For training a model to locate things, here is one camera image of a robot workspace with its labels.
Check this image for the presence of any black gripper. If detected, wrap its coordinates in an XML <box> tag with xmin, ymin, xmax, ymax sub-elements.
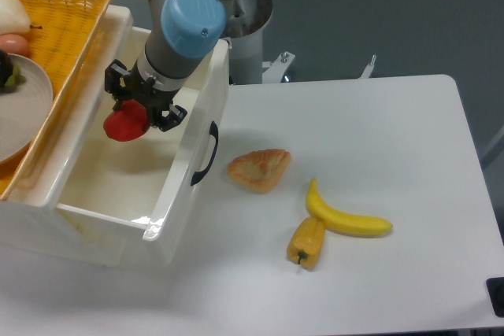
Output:
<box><xmin>104</xmin><ymin>59</ymin><xmax>187</xmax><ymax>132</ymax></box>

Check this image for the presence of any red bell pepper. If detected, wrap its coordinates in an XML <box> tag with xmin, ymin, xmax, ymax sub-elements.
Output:
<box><xmin>103</xmin><ymin>100</ymin><xmax>150</xmax><ymax>142</ymax></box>

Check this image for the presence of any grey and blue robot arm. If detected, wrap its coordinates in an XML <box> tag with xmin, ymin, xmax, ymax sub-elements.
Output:
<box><xmin>103</xmin><ymin>0</ymin><xmax>228</xmax><ymax>142</ymax></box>

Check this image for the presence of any open white upper drawer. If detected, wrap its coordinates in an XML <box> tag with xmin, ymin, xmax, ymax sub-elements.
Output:
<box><xmin>57</xmin><ymin>40</ymin><xmax>228</xmax><ymax>243</ymax></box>

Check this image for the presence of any yellow bell pepper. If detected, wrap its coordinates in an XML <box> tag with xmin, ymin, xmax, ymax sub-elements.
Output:
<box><xmin>286</xmin><ymin>216</ymin><xmax>326</xmax><ymax>270</ymax></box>

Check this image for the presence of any yellow woven basket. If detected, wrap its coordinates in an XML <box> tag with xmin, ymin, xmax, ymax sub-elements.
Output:
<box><xmin>1</xmin><ymin>0</ymin><xmax>111</xmax><ymax>200</ymax></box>

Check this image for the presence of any grey round plate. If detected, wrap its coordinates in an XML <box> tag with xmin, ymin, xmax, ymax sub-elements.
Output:
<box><xmin>1</xmin><ymin>54</ymin><xmax>53</xmax><ymax>162</ymax></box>

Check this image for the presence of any dark eggplant with green stem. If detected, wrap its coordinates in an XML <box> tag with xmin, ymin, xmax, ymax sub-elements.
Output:
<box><xmin>0</xmin><ymin>50</ymin><xmax>26</xmax><ymax>94</ymax></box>

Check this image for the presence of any golden pastry turnover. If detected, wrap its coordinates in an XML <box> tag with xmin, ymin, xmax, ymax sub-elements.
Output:
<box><xmin>227</xmin><ymin>149</ymin><xmax>291</xmax><ymax>194</ymax></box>

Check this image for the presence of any white pear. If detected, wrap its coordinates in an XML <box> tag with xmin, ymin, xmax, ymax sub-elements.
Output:
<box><xmin>0</xmin><ymin>0</ymin><xmax>43</xmax><ymax>35</ymax></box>

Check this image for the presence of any yellow banana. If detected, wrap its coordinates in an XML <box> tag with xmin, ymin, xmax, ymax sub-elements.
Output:
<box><xmin>305</xmin><ymin>179</ymin><xmax>393</xmax><ymax>237</ymax></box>

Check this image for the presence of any black object at table edge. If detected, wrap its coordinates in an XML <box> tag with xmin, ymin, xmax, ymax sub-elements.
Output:
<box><xmin>486</xmin><ymin>277</ymin><xmax>504</xmax><ymax>318</ymax></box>

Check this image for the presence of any black drawer handle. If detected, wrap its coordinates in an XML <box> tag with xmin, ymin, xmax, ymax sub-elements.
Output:
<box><xmin>191</xmin><ymin>120</ymin><xmax>220</xmax><ymax>186</ymax></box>

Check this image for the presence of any white metal bracket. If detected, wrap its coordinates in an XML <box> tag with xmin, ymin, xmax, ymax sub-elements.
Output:
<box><xmin>261</xmin><ymin>51</ymin><xmax>296</xmax><ymax>83</ymax></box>

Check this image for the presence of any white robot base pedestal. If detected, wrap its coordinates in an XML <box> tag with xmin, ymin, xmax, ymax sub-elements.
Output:
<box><xmin>220</xmin><ymin>0</ymin><xmax>273</xmax><ymax>85</ymax></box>

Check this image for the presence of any white table frame post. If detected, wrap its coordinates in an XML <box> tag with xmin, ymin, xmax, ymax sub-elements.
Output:
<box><xmin>360</xmin><ymin>54</ymin><xmax>376</xmax><ymax>79</ymax></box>

